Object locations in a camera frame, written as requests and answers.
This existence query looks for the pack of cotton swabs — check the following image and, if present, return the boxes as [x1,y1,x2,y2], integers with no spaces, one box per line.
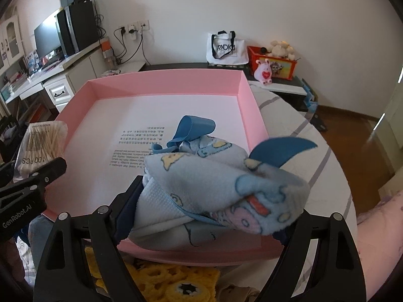
[13,121,68,181]

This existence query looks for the white tote bag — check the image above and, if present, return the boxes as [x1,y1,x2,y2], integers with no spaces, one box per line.
[206,31,249,66]

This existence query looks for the yellow crochet piece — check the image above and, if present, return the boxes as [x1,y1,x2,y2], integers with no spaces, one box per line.
[83,247,221,302]

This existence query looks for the white glass door cabinet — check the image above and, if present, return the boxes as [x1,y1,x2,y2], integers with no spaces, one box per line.
[0,14,25,66]

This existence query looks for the white desk with drawers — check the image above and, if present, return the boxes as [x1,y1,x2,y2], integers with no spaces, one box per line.
[6,41,109,114]

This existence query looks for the person's pink clothing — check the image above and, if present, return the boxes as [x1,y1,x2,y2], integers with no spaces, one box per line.
[356,189,403,302]

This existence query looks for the orange toy box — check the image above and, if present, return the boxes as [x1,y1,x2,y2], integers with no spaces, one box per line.
[247,46,297,80]

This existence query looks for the wall socket strip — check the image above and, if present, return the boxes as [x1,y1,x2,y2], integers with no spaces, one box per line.
[118,21,150,35]

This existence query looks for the blue cardboard boxes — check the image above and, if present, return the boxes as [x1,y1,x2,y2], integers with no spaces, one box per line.
[300,79,319,114]

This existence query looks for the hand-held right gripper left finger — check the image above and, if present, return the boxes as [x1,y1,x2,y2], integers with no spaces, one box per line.
[33,175,148,302]

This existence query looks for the black computer monitor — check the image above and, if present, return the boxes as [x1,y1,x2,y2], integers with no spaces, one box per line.
[34,14,62,58]

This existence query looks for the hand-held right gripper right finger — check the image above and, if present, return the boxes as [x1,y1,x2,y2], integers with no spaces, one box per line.
[256,209,367,302]

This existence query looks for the blue cartoon print fleece cloth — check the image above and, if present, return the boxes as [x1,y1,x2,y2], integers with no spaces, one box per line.
[129,115,318,247]

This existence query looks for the black computer tower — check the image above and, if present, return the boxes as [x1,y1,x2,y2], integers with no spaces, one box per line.
[55,0,99,55]

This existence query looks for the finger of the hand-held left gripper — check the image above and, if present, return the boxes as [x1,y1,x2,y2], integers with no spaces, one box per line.
[14,157,67,192]

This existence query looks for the black and white low cabinet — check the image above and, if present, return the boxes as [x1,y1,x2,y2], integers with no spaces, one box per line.
[139,62,308,109]

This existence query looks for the cream plush toy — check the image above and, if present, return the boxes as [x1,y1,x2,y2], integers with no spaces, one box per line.
[267,40,296,60]

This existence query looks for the pink heart plush toy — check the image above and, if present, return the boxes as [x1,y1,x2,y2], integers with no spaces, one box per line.
[254,59,273,85]

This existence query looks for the pink shallow storage box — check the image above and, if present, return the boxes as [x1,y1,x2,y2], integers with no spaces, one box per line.
[41,70,284,263]

